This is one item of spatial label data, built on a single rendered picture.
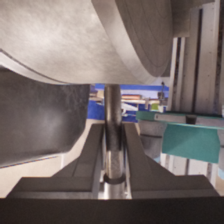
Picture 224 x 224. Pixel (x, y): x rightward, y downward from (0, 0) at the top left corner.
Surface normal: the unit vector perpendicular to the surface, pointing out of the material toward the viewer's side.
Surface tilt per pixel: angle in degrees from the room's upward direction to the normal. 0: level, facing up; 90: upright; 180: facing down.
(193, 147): 90
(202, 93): 90
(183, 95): 90
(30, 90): 90
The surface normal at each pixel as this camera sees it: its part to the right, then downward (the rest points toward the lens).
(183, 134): -0.47, -0.10
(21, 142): 0.90, 0.09
